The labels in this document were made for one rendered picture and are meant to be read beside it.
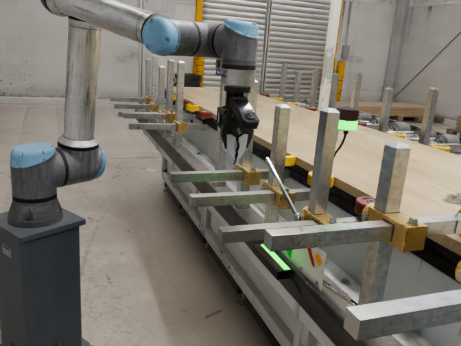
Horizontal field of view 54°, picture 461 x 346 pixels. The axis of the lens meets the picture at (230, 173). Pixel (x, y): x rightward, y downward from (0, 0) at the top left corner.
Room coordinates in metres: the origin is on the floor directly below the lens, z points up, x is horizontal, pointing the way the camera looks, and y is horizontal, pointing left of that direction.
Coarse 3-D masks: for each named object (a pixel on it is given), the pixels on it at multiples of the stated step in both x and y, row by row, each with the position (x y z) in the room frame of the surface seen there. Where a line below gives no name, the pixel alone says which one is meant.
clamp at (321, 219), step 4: (304, 208) 1.12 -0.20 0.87; (300, 212) 1.12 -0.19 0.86; (304, 212) 1.10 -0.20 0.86; (308, 212) 1.08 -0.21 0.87; (304, 216) 1.10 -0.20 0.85; (308, 216) 1.08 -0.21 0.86; (312, 216) 1.06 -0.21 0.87; (316, 216) 1.06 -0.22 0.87; (320, 216) 1.06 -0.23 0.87; (324, 216) 1.06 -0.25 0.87; (328, 216) 1.06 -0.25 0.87; (332, 216) 1.07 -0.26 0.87; (316, 220) 1.04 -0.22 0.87; (320, 220) 1.03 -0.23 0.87; (324, 220) 1.03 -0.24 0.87; (328, 220) 1.03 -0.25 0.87; (320, 224) 1.02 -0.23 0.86
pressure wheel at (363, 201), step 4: (364, 196) 1.14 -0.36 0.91; (368, 196) 1.14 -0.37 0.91; (356, 200) 1.10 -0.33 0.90; (360, 200) 1.10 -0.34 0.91; (364, 200) 1.11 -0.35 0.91; (368, 200) 1.11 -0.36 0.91; (372, 200) 1.10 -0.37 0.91; (356, 204) 1.10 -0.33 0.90; (360, 204) 1.08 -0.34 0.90; (364, 204) 1.08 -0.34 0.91; (356, 208) 1.10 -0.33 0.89; (360, 208) 1.08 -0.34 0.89; (356, 212) 1.09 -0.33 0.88; (360, 212) 1.08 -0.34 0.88
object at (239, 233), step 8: (360, 216) 1.11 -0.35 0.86; (248, 224) 0.99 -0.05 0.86; (256, 224) 1.00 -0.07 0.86; (264, 224) 1.00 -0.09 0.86; (272, 224) 1.01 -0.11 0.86; (280, 224) 1.01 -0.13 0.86; (288, 224) 1.01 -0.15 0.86; (296, 224) 1.02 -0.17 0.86; (304, 224) 1.02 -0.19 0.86; (312, 224) 1.03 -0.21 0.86; (224, 232) 0.94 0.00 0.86; (232, 232) 0.95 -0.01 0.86; (240, 232) 0.96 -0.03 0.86; (248, 232) 0.96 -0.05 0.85; (256, 232) 0.97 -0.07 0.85; (264, 232) 0.98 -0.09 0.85; (224, 240) 0.94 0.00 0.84; (232, 240) 0.95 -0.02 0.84; (240, 240) 0.96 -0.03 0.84; (248, 240) 0.97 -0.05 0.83; (256, 240) 0.97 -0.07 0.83
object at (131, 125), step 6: (132, 126) 2.35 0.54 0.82; (138, 126) 2.36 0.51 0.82; (144, 126) 2.37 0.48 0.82; (150, 126) 2.38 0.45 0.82; (156, 126) 2.39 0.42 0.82; (162, 126) 2.40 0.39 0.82; (168, 126) 2.41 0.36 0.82; (174, 126) 2.43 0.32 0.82; (192, 126) 2.46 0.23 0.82; (198, 126) 2.48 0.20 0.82; (204, 126) 2.49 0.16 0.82
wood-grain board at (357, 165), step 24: (192, 96) 3.22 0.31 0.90; (216, 96) 3.34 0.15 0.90; (264, 96) 3.59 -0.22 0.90; (264, 120) 2.36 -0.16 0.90; (312, 120) 2.49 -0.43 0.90; (264, 144) 1.83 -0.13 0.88; (288, 144) 1.78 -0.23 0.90; (312, 144) 1.81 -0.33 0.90; (336, 144) 1.85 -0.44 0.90; (360, 144) 1.89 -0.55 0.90; (384, 144) 1.93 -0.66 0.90; (408, 144) 1.97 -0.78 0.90; (312, 168) 1.46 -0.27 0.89; (336, 168) 1.44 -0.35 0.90; (360, 168) 1.47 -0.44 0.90; (408, 168) 1.52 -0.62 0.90; (432, 168) 1.54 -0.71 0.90; (456, 168) 1.57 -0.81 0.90; (360, 192) 1.21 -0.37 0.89; (408, 192) 1.23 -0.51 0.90; (432, 192) 1.24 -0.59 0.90; (456, 192) 1.26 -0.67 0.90; (456, 240) 0.89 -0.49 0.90
